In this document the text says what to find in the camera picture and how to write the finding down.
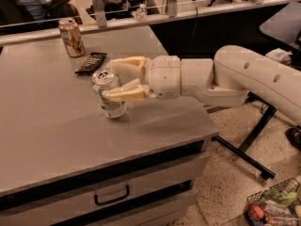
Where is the metal railing with posts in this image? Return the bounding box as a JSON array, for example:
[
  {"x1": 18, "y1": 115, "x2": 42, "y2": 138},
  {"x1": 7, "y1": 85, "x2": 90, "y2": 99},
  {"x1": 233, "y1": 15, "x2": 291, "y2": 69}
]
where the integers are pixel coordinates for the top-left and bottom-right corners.
[{"x1": 0, "y1": 0, "x2": 300, "y2": 46}]

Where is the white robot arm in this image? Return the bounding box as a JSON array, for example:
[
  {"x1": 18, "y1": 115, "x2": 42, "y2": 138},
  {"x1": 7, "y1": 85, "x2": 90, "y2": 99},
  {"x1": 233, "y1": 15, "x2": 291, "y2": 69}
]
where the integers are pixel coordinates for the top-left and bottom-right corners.
[{"x1": 103, "y1": 45, "x2": 301, "y2": 125}]

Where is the black metal stand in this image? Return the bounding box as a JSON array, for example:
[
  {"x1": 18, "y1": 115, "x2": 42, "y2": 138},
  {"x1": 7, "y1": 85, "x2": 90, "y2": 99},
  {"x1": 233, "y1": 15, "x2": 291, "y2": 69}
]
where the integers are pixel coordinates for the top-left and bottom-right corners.
[{"x1": 212, "y1": 92, "x2": 277, "y2": 180}]

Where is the grey table with drawers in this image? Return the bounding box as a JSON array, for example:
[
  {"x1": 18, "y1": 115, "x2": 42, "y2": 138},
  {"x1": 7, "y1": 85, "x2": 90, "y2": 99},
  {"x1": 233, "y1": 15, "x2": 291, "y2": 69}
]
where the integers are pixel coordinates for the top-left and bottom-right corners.
[{"x1": 0, "y1": 40, "x2": 217, "y2": 226}]

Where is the wire basket with groceries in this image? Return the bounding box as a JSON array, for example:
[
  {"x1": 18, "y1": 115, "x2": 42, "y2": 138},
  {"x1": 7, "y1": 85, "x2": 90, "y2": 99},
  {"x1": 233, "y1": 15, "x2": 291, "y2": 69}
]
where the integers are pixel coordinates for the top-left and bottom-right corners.
[{"x1": 244, "y1": 178, "x2": 301, "y2": 226}]

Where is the orange gold soda can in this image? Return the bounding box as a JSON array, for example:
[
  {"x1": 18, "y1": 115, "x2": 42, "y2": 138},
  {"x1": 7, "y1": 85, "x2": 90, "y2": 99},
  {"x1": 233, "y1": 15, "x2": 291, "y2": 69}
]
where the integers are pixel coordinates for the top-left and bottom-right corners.
[{"x1": 58, "y1": 18, "x2": 85, "y2": 57}]

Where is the white green 7up can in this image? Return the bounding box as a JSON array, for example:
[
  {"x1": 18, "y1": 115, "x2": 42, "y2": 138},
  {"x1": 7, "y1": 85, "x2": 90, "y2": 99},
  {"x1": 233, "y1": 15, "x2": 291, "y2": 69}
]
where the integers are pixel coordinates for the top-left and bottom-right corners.
[{"x1": 91, "y1": 68, "x2": 128, "y2": 120}]

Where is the clear plastic water bottle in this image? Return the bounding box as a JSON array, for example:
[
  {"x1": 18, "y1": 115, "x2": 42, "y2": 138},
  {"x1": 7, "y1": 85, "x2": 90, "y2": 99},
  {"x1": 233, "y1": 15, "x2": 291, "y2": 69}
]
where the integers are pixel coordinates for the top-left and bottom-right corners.
[{"x1": 132, "y1": 4, "x2": 148, "y2": 21}]

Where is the dark chocolate bar wrapper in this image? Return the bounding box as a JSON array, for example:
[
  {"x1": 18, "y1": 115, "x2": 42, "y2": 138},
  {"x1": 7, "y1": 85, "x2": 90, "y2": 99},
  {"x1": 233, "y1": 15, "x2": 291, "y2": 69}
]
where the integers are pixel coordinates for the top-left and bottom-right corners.
[{"x1": 75, "y1": 52, "x2": 107, "y2": 75}]

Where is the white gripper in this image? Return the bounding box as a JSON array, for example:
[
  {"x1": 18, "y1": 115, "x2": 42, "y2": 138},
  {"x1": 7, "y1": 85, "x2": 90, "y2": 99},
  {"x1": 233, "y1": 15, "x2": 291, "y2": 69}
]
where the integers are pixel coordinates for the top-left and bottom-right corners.
[{"x1": 102, "y1": 56, "x2": 181, "y2": 102}]

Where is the person in blue shirt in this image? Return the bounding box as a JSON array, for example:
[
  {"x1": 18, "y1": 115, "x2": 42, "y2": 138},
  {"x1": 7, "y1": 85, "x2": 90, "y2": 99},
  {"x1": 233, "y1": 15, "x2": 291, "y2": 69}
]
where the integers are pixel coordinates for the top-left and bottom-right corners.
[{"x1": 6, "y1": 0, "x2": 84, "y2": 25}]

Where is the black shoe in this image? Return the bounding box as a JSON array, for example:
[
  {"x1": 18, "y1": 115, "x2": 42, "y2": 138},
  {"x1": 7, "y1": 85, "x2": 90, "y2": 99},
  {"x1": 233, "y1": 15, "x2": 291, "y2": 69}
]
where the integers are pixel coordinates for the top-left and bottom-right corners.
[{"x1": 286, "y1": 127, "x2": 301, "y2": 151}]

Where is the white tissue packet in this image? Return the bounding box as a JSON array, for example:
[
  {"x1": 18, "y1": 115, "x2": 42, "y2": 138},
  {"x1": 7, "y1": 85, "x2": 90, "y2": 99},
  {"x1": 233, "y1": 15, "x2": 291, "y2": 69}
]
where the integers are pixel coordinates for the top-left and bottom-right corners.
[{"x1": 266, "y1": 48, "x2": 292, "y2": 64}]

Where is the black drawer handle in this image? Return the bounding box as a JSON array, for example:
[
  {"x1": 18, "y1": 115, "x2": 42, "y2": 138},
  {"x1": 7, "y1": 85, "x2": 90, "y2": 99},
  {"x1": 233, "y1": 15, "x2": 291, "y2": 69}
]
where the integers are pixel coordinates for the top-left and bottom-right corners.
[{"x1": 93, "y1": 185, "x2": 130, "y2": 206}]

